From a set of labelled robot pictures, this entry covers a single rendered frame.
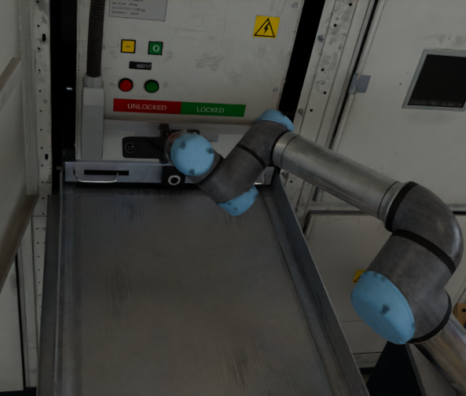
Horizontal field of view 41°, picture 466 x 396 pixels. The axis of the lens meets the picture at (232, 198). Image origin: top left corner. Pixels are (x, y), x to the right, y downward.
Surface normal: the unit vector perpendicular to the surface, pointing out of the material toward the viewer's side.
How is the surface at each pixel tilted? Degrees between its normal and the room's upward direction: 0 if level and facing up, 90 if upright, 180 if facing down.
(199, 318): 0
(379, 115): 90
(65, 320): 0
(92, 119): 90
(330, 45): 90
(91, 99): 61
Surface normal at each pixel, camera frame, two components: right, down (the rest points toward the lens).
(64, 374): 0.17, -0.78
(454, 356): 0.23, 0.44
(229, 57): 0.19, 0.63
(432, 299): 0.56, 0.15
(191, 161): 0.25, 0.17
